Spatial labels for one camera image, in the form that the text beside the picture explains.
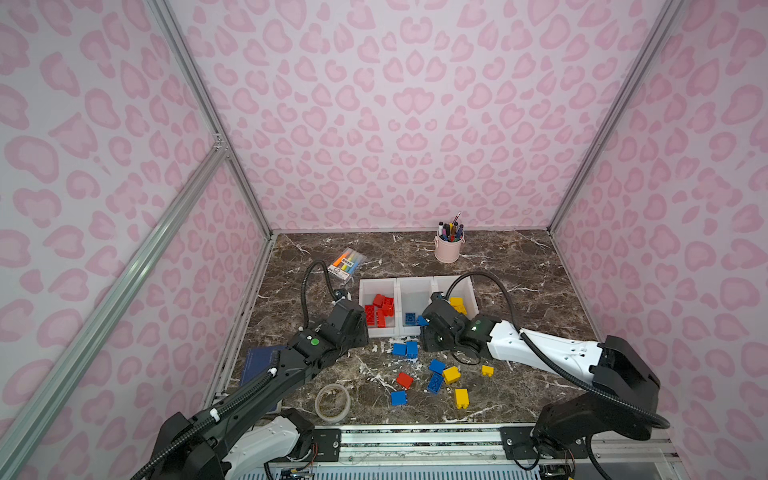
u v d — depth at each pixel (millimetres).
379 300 979
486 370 841
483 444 750
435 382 834
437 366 873
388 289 974
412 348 881
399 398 802
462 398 784
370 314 947
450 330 628
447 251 1074
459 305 952
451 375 820
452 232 1036
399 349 881
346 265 1095
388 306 947
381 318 947
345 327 610
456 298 984
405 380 839
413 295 1025
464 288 1001
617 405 389
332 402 802
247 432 546
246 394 458
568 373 432
